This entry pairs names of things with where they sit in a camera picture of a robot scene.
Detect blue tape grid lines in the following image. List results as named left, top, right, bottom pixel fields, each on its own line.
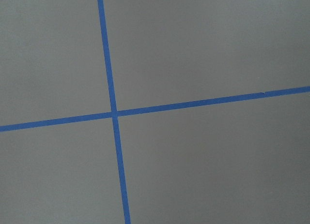
left=0, top=0, right=310, bottom=224

